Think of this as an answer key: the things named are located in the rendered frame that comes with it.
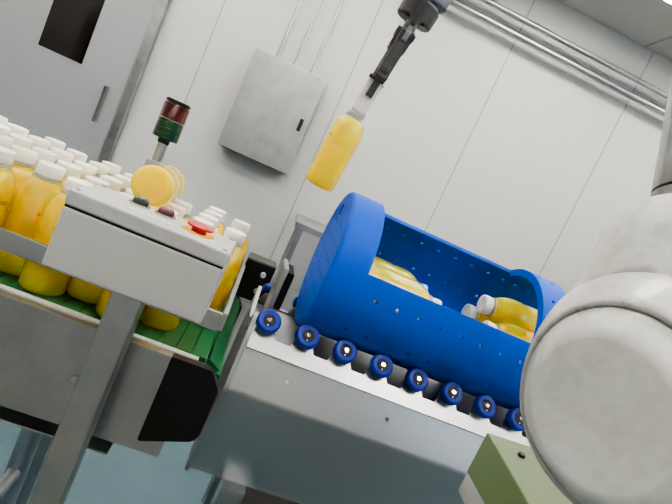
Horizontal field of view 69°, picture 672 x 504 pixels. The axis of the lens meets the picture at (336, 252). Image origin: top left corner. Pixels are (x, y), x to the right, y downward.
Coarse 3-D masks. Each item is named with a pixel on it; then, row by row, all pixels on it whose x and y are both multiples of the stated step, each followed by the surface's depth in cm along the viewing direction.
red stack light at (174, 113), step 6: (168, 102) 120; (162, 108) 121; (168, 108) 120; (174, 108) 120; (180, 108) 120; (162, 114) 120; (168, 114) 120; (174, 114) 120; (180, 114) 121; (186, 114) 122; (174, 120) 120; (180, 120) 121
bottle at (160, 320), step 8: (144, 312) 79; (152, 312) 79; (160, 312) 79; (144, 320) 79; (152, 320) 79; (160, 320) 79; (168, 320) 80; (176, 320) 81; (160, 328) 79; (168, 328) 80
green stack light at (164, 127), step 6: (162, 120) 120; (168, 120) 120; (156, 126) 121; (162, 126) 120; (168, 126) 120; (174, 126) 121; (180, 126) 122; (156, 132) 121; (162, 132) 121; (168, 132) 121; (174, 132) 122; (180, 132) 123; (162, 138) 121; (168, 138) 121; (174, 138) 122
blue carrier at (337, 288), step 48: (336, 240) 88; (384, 240) 109; (432, 240) 105; (336, 288) 84; (384, 288) 84; (432, 288) 115; (480, 288) 114; (528, 288) 112; (336, 336) 91; (384, 336) 88; (432, 336) 87; (480, 336) 88; (480, 384) 93
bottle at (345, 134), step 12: (336, 120) 99; (348, 120) 98; (360, 120) 98; (336, 132) 98; (348, 132) 98; (360, 132) 99; (324, 144) 100; (336, 144) 98; (348, 144) 98; (324, 156) 99; (336, 156) 99; (348, 156) 100; (312, 168) 101; (324, 168) 99; (336, 168) 100; (312, 180) 100; (324, 180) 100; (336, 180) 102
